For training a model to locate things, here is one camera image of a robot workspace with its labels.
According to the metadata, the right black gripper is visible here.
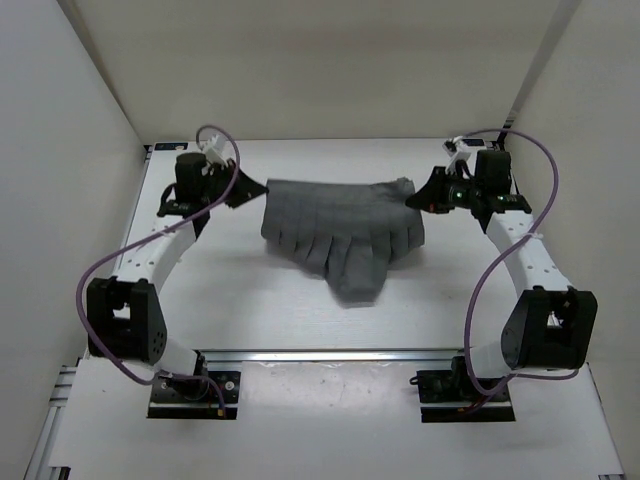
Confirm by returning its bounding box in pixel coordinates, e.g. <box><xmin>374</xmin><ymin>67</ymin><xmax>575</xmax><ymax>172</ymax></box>
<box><xmin>407</xmin><ymin>166</ymin><xmax>483</xmax><ymax>215</ymax></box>

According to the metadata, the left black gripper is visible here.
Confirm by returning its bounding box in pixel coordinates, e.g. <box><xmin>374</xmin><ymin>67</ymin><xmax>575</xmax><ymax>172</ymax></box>
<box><xmin>199</xmin><ymin>158</ymin><xmax>267</xmax><ymax>209</ymax></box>

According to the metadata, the grey pleated skirt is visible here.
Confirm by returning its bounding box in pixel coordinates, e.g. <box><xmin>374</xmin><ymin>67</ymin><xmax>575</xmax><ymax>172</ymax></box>
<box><xmin>261</xmin><ymin>177</ymin><xmax>425</xmax><ymax>305</ymax></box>

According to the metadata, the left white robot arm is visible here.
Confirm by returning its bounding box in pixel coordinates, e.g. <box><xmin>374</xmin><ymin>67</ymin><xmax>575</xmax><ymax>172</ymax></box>
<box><xmin>80</xmin><ymin>152</ymin><xmax>268</xmax><ymax>400</ymax></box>

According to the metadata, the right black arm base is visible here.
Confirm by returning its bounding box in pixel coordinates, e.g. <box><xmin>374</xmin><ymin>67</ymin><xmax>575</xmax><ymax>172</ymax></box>
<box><xmin>409</xmin><ymin>356</ymin><xmax>516</xmax><ymax>424</ymax></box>

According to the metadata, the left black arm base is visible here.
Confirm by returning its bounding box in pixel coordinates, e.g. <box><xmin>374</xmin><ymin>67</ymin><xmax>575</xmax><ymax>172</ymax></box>
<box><xmin>147</xmin><ymin>369</ymin><xmax>241</xmax><ymax>420</ymax></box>

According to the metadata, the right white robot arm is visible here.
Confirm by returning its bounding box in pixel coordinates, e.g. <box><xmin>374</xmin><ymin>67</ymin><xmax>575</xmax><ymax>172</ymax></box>
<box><xmin>406</xmin><ymin>143</ymin><xmax>598</xmax><ymax>400</ymax></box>

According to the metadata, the right blue table label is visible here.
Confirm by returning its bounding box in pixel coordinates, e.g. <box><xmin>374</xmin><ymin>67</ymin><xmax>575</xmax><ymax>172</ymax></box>
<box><xmin>451</xmin><ymin>137</ymin><xmax>485</xmax><ymax>148</ymax></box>

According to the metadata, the blue table label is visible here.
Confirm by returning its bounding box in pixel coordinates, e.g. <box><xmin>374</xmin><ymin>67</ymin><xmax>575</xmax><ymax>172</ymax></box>
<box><xmin>451</xmin><ymin>137</ymin><xmax>485</xmax><ymax>148</ymax></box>
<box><xmin>154</xmin><ymin>142</ymin><xmax>189</xmax><ymax>151</ymax></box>

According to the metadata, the left blue table label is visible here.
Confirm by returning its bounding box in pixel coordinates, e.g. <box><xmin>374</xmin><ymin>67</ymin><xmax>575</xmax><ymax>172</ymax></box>
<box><xmin>154</xmin><ymin>142</ymin><xmax>189</xmax><ymax>151</ymax></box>

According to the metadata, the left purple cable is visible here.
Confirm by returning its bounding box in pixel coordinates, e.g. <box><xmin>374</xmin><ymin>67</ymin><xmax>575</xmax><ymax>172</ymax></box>
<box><xmin>78</xmin><ymin>124</ymin><xmax>241</xmax><ymax>421</ymax></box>

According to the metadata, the purple cable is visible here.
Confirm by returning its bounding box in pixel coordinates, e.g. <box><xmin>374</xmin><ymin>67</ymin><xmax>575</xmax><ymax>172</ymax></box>
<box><xmin>449</xmin><ymin>128</ymin><xmax>560</xmax><ymax>396</ymax></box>
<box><xmin>78</xmin><ymin>124</ymin><xmax>241</xmax><ymax>421</ymax></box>

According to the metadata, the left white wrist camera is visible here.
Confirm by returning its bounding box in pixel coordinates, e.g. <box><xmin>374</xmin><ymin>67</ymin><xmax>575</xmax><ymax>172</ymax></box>
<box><xmin>199</xmin><ymin>134</ymin><xmax>227</xmax><ymax>164</ymax></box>

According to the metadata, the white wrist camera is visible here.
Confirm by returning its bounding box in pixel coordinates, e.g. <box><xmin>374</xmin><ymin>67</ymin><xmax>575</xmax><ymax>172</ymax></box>
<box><xmin>443</xmin><ymin>136</ymin><xmax>472</xmax><ymax>173</ymax></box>
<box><xmin>199</xmin><ymin>134</ymin><xmax>227</xmax><ymax>164</ymax></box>

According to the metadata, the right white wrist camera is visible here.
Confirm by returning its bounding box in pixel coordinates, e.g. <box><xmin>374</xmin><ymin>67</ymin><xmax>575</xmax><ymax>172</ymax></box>
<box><xmin>443</xmin><ymin>136</ymin><xmax>472</xmax><ymax>173</ymax></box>

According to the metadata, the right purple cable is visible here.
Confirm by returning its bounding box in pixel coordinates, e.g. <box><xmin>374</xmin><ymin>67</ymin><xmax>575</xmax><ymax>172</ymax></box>
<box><xmin>449</xmin><ymin>128</ymin><xmax>560</xmax><ymax>396</ymax></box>

